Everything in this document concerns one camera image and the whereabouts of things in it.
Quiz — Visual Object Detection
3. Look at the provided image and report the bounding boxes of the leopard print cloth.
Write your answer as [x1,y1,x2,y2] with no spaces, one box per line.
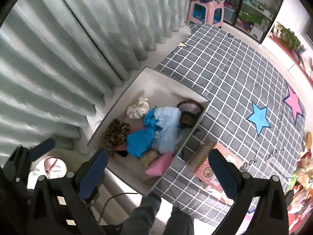
[103,118,130,158]

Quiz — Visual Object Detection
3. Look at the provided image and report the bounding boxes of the blue rubber glove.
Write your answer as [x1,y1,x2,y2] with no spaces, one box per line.
[127,128,154,158]

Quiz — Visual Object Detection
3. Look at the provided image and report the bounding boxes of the beige plush cloth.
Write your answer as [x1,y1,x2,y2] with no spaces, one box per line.
[139,149,159,169]

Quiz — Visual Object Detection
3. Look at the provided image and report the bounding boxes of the pink sponge block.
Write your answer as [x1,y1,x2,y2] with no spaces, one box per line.
[145,153,174,177]

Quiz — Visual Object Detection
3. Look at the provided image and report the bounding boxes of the white polka dot cloth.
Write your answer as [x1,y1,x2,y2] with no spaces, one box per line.
[126,96,150,119]

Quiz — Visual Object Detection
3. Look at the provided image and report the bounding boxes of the light blue fluffy duster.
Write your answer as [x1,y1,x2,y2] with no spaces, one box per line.
[153,107,181,154]

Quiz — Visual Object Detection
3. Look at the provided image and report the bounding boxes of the dark blue towel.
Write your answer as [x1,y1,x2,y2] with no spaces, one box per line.
[143,107,162,131]

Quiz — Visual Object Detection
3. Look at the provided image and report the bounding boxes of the white red bag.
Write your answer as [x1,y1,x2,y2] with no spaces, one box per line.
[27,156,68,189]

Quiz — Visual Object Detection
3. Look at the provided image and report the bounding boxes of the orange cardboard box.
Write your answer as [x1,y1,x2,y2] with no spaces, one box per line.
[187,142,243,205]

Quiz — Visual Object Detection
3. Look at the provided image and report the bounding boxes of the person legs in jeans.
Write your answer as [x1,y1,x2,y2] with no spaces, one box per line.
[119,191,195,235]

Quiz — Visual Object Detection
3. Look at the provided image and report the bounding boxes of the round wooden board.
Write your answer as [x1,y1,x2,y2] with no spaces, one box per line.
[305,132,312,150]

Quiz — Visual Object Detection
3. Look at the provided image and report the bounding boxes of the grey checked star rug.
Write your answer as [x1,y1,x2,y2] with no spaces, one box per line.
[154,23,305,226]

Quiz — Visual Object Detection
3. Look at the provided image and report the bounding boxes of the grey green curtain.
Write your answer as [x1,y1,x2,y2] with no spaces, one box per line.
[1,0,190,164]

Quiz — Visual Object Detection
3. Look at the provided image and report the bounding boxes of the grey storage box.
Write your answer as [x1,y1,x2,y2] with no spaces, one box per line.
[89,68,209,196]

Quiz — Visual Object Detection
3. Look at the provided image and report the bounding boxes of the green potted plant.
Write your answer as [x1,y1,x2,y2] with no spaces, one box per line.
[273,23,306,54]

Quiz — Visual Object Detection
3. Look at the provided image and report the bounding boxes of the dark glass shelf cabinet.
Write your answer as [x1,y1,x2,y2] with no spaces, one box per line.
[224,0,283,43]

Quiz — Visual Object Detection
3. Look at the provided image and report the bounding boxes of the pink plastic stool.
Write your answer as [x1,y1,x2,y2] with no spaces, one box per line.
[187,1,224,28]

